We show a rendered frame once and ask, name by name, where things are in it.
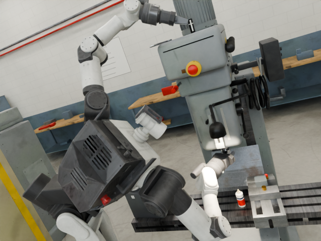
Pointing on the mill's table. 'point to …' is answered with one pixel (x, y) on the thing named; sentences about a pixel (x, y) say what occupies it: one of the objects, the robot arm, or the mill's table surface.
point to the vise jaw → (259, 194)
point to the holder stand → (138, 205)
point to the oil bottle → (240, 198)
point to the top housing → (194, 51)
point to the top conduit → (230, 46)
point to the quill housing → (231, 122)
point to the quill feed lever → (241, 118)
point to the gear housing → (206, 81)
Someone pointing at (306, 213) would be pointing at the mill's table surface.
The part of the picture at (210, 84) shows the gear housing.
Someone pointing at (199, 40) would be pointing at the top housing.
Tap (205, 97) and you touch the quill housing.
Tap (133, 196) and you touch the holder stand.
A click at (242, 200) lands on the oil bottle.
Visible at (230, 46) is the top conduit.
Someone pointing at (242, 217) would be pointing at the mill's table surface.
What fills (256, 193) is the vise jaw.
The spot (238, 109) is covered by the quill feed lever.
